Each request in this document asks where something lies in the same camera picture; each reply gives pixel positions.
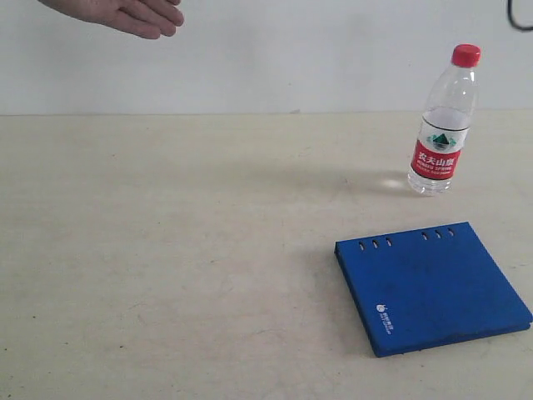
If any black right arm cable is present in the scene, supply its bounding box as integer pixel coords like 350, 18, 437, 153
506, 0, 533, 31

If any clear water bottle red label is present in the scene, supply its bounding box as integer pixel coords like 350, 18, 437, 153
407, 43, 481, 196

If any blue ring binder notebook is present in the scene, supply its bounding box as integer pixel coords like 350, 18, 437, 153
335, 222, 532, 358

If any person's open hand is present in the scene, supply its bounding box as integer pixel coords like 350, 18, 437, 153
40, 0, 185, 40

